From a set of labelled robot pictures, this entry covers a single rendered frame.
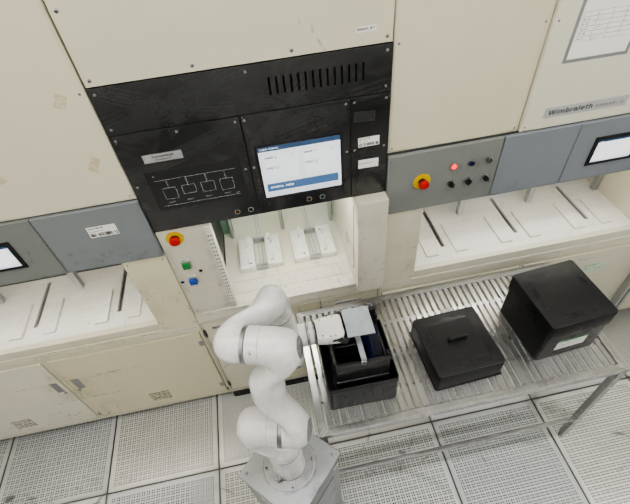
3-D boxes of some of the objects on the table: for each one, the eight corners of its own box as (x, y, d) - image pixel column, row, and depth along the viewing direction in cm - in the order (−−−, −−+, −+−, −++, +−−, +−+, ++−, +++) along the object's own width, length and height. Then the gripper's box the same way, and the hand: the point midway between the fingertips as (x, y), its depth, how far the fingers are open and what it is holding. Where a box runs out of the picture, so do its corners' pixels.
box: (533, 362, 180) (554, 330, 162) (497, 309, 199) (511, 274, 181) (594, 345, 184) (620, 311, 165) (552, 294, 203) (571, 258, 184)
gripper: (315, 347, 146) (367, 337, 147) (307, 308, 157) (356, 299, 159) (317, 358, 151) (367, 348, 153) (309, 319, 163) (356, 310, 164)
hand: (356, 324), depth 155 cm, fingers closed on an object, 4 cm apart
